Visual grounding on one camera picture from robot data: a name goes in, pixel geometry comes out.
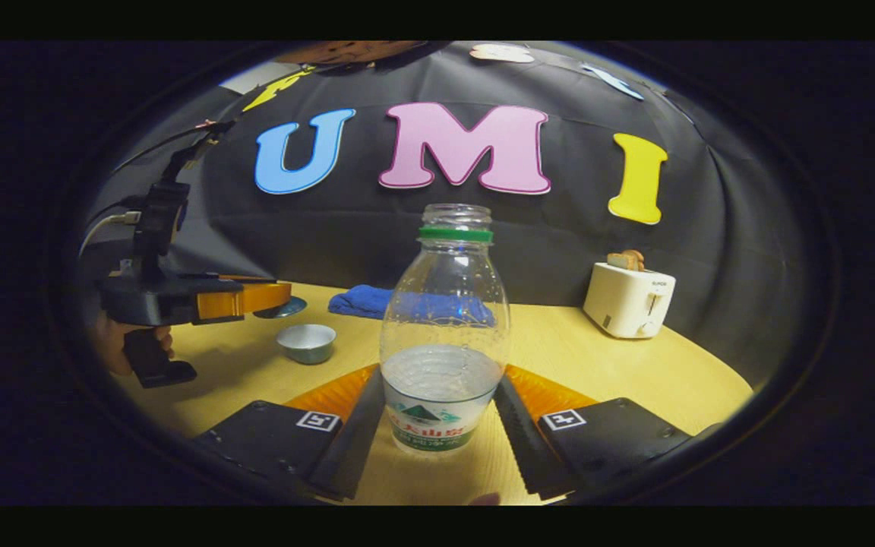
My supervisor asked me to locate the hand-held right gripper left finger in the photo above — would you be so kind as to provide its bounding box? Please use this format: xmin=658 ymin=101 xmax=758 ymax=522
xmin=193 ymin=363 xmax=385 ymax=502

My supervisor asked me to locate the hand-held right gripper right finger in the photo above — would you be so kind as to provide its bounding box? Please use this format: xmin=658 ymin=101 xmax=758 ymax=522
xmin=492 ymin=365 xmax=693 ymax=502

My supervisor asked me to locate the teal teacup lid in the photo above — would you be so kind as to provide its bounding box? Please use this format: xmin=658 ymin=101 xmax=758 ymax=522
xmin=254 ymin=296 xmax=308 ymax=320

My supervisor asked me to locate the silver teacup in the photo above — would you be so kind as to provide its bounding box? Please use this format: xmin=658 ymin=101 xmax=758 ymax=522
xmin=276 ymin=324 xmax=337 ymax=365

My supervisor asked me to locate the clear plastic water bottle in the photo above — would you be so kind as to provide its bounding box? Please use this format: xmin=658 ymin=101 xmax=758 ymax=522
xmin=379 ymin=204 xmax=512 ymax=457

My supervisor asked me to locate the blue towel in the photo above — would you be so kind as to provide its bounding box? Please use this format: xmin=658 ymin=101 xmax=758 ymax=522
xmin=327 ymin=285 xmax=498 ymax=327

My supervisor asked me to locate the white toaster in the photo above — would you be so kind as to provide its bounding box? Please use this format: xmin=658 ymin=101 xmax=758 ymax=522
xmin=583 ymin=262 xmax=678 ymax=340

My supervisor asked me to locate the black backdrop cloth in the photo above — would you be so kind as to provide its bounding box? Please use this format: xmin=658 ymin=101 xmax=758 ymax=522
xmin=84 ymin=42 xmax=814 ymax=381

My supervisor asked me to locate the white cable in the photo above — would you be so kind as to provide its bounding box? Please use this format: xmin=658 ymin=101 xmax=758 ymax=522
xmin=79 ymin=211 xmax=142 ymax=255

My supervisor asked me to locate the black cable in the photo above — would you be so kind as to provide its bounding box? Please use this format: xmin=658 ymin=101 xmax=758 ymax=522
xmin=111 ymin=120 xmax=237 ymax=183

